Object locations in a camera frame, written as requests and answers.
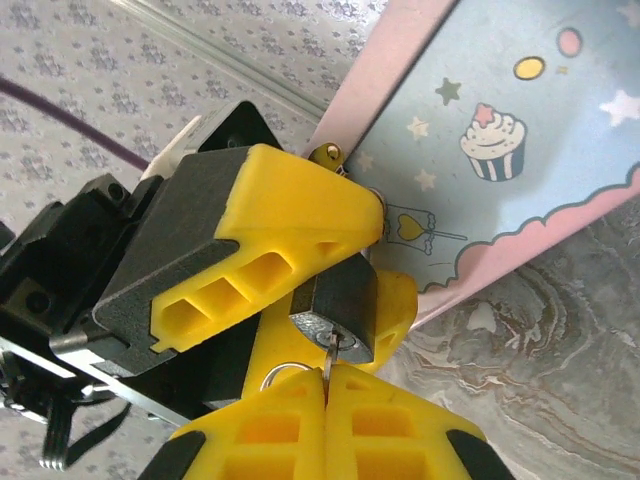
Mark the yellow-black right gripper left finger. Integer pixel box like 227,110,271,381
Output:
137,367,329,480

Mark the small silver key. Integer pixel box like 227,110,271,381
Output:
321,333,347,396

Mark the silver key ring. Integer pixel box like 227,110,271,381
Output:
259,361,314,392

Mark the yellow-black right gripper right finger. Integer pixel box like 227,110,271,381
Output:
325,363,516,480

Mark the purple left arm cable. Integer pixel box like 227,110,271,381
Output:
0,74,151,174

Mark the cartoon print tin box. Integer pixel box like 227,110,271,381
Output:
304,0,640,326

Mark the thin black left gripper cable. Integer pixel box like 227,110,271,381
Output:
39,394,132,471

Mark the small black padlock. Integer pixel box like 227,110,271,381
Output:
288,252,380,365

